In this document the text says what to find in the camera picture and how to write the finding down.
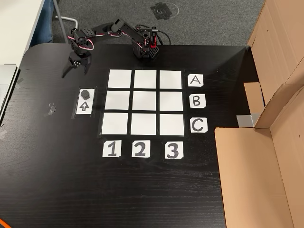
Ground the red black table clamp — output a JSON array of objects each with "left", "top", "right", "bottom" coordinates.
[{"left": 149, "top": 26, "right": 159, "bottom": 48}]

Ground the person's leg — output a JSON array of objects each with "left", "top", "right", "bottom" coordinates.
[{"left": 35, "top": 0, "right": 54, "bottom": 44}]

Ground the black cable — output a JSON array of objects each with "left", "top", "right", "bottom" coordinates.
[{"left": 155, "top": 30, "right": 171, "bottom": 46}]

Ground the white arrow paper sheet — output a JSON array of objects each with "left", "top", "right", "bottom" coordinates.
[{"left": 75, "top": 88, "right": 95, "bottom": 115}]

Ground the paper sheet number 1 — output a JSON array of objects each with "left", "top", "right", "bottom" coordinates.
[{"left": 102, "top": 140, "right": 122, "bottom": 158}]

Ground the paper sheet letter C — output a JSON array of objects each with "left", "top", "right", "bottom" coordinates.
[{"left": 190, "top": 117, "right": 209, "bottom": 133}]

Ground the paper sheet number 2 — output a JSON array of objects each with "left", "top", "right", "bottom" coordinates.
[{"left": 132, "top": 140, "right": 151, "bottom": 158}]

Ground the paper sheet letter A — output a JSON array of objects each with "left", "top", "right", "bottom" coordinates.
[{"left": 188, "top": 74, "right": 204, "bottom": 87}]

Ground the paper sheet letter B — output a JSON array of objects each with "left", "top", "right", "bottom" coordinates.
[{"left": 189, "top": 94, "right": 207, "bottom": 109}]

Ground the black floor tape patch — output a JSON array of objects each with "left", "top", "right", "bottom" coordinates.
[{"left": 150, "top": 1, "right": 179, "bottom": 21}]

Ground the large brown cardboard panel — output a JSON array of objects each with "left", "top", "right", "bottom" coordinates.
[
  {"left": 214, "top": 84, "right": 304, "bottom": 228},
  {"left": 244, "top": 0, "right": 304, "bottom": 129}
]

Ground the grey metal chair leg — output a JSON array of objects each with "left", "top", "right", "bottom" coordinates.
[{"left": 52, "top": 0, "right": 79, "bottom": 45}]

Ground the white table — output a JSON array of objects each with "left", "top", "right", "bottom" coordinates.
[{"left": 0, "top": 0, "right": 45, "bottom": 66}]

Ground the white paper grid square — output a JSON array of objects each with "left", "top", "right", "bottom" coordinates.
[
  {"left": 107, "top": 69, "right": 133, "bottom": 88},
  {"left": 159, "top": 91, "right": 184, "bottom": 112},
  {"left": 101, "top": 112, "right": 129, "bottom": 135},
  {"left": 133, "top": 69, "right": 157, "bottom": 89},
  {"left": 159, "top": 114, "right": 185, "bottom": 136},
  {"left": 159, "top": 70, "right": 182, "bottom": 90},
  {"left": 104, "top": 90, "right": 131, "bottom": 111},
  {"left": 132, "top": 91, "right": 157, "bottom": 111},
  {"left": 130, "top": 113, "right": 157, "bottom": 136}
]

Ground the paper sheet number 3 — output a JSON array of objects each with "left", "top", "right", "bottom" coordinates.
[{"left": 164, "top": 141, "right": 184, "bottom": 160}]

